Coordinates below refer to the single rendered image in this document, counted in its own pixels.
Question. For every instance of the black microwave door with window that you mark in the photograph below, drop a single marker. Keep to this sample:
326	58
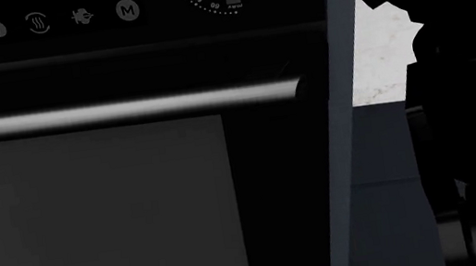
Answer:
90	213

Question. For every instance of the black microwave oven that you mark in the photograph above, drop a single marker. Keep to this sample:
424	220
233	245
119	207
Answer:
158	32

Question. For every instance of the dark blue cabinet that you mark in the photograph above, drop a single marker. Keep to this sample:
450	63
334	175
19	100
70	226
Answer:
381	189

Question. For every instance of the letter M microwave button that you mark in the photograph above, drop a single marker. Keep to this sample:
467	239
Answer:
127	10

